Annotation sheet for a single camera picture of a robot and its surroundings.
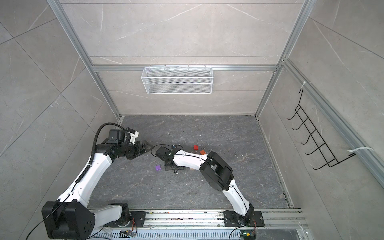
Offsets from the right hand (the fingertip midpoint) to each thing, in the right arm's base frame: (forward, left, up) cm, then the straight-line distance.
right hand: (173, 165), depth 93 cm
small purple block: (-2, +9, +2) cm, 10 cm away
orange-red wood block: (+9, -19, +1) cm, 21 cm away
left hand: (+2, +12, +19) cm, 23 cm away
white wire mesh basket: (+48, -3, +30) cm, 57 cm away
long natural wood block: (-17, -13, +31) cm, 37 cm away
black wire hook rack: (-9, -70, +31) cm, 77 cm away
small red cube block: (+13, -15, 0) cm, 20 cm away
